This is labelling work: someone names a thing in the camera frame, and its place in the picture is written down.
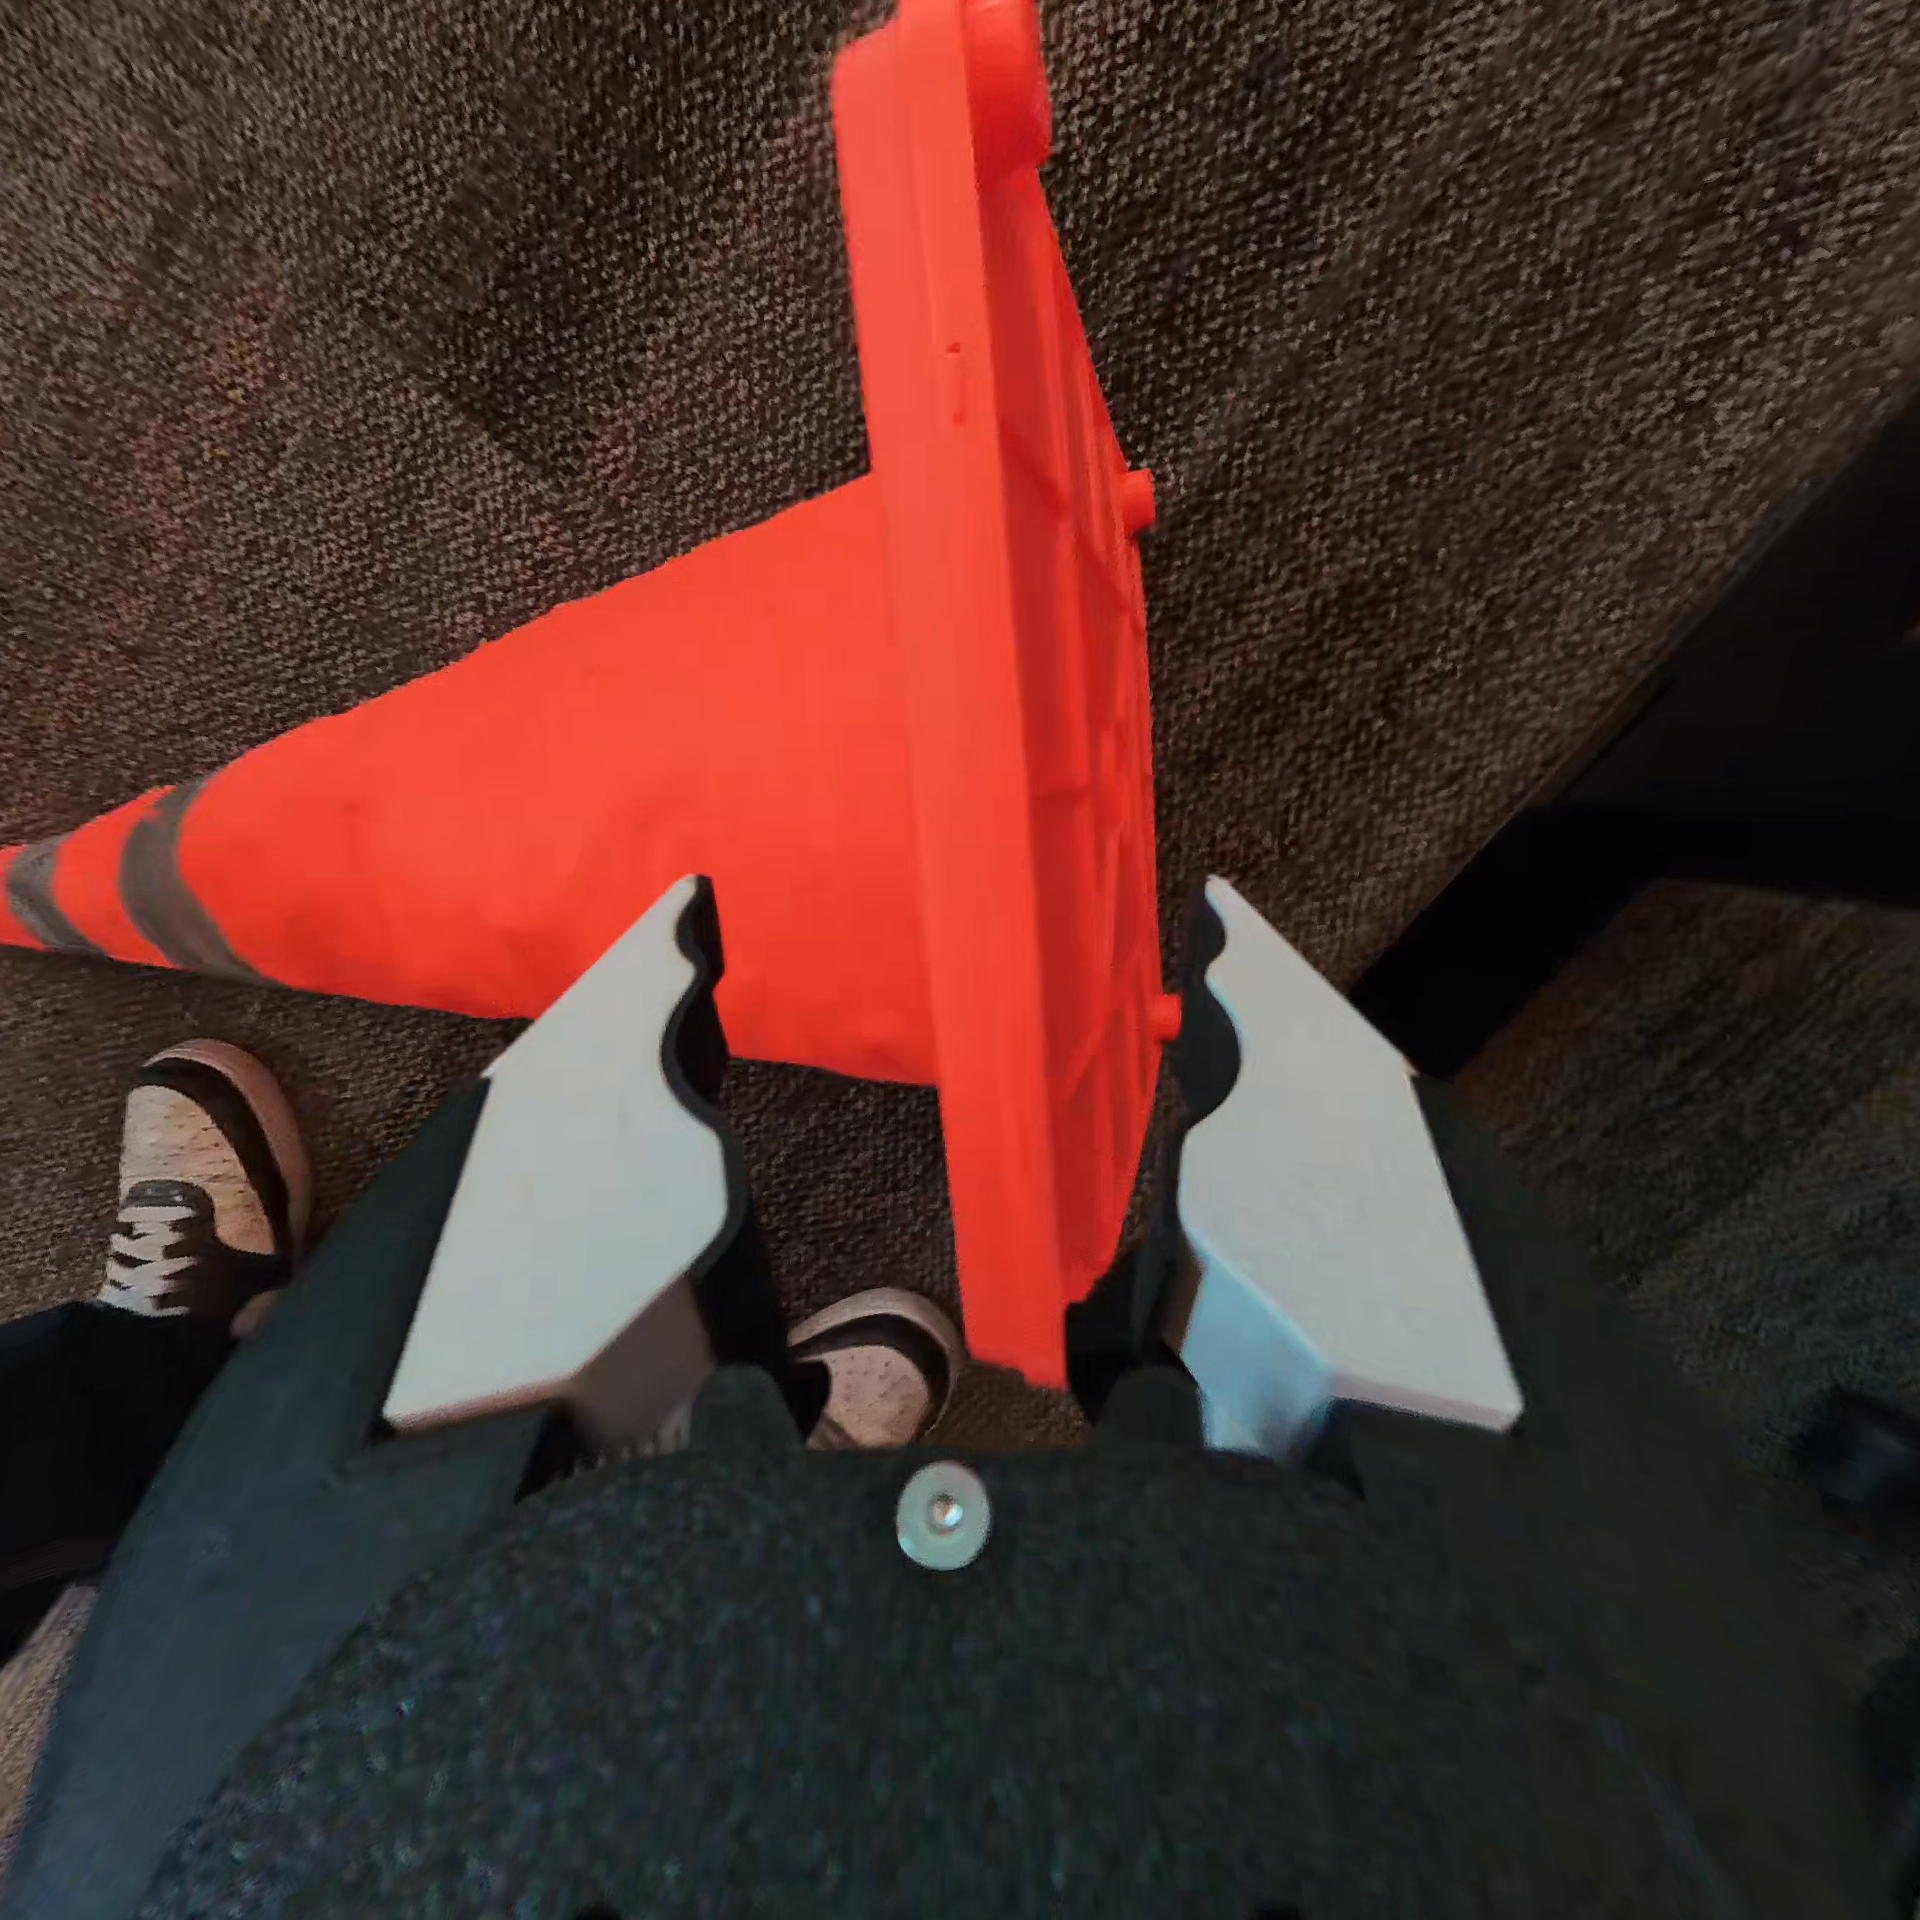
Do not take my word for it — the orange traffic cone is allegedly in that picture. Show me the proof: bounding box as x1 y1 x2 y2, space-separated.
0 0 1188 1389

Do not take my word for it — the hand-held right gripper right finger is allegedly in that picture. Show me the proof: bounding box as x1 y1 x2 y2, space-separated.
1159 875 1526 1468

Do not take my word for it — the person's right shoe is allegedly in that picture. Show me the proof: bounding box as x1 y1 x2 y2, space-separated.
787 1286 967 1453

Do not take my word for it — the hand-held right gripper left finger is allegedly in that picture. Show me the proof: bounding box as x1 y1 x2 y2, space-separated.
383 875 750 1460

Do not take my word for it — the person's black trouser leg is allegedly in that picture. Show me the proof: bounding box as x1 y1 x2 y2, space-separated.
0 1302 250 1659

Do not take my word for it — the black desk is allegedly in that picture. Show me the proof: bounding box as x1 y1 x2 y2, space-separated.
1351 390 1920 1081

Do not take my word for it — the person's left shoe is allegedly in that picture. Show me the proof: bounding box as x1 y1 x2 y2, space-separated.
95 1037 318 1338

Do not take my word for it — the person's shoe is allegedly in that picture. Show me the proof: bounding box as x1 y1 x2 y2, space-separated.
787 1286 967 1453
95 1037 318 1338

